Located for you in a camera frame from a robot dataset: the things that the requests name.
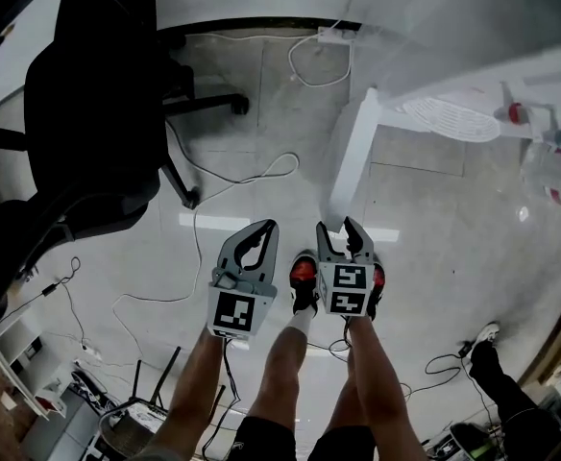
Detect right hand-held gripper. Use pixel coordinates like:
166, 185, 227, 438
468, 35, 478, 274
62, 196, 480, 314
315, 216, 377, 316

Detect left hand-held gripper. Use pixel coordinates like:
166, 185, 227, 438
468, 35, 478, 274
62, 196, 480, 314
207, 218, 281, 341

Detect white water dispenser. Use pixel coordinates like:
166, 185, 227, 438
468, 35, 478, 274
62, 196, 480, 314
345, 0, 561, 167

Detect person's left forearm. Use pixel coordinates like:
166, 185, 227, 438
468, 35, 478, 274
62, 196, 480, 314
166, 327, 228, 461

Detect person's right forearm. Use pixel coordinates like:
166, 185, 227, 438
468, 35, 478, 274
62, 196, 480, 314
345, 314, 429, 461

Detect empty clear water jug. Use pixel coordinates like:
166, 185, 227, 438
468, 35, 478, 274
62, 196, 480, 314
519, 139, 561, 206

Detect person's right red black shoe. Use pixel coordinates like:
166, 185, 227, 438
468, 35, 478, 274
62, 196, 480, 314
365, 255, 387, 322

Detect person's white sock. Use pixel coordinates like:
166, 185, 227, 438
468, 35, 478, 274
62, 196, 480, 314
287, 304, 314, 336

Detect person's left leg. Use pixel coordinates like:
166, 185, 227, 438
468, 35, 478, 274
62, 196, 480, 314
247, 324, 310, 434

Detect person's leg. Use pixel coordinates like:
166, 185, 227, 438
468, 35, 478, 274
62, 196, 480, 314
247, 324, 310, 434
327, 348, 376, 435
467, 338, 561, 461

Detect person's right leg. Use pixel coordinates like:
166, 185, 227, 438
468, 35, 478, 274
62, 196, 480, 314
327, 348, 376, 435

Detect white drip tray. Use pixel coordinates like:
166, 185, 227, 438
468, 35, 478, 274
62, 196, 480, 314
402, 92, 502, 143

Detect person's black shorts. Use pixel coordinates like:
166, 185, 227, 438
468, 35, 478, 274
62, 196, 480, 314
227, 414, 378, 461

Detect black mesh office chair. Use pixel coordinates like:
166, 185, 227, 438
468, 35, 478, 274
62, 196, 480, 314
0, 0, 252, 335

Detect white shelf unit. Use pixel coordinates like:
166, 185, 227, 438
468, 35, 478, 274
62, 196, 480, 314
0, 304, 68, 422

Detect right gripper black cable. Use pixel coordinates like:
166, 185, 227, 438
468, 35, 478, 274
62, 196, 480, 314
308, 314, 356, 363

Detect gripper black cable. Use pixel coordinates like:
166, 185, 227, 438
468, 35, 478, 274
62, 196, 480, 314
308, 314, 356, 363
202, 336, 243, 461

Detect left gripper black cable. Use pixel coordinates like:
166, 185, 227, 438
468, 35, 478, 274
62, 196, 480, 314
202, 336, 243, 461

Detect black cable with adapter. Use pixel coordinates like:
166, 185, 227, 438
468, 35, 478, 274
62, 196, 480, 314
1, 255, 104, 354
398, 341, 500, 405

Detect thin white power cable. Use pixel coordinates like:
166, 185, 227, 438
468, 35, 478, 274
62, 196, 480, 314
287, 19, 358, 88

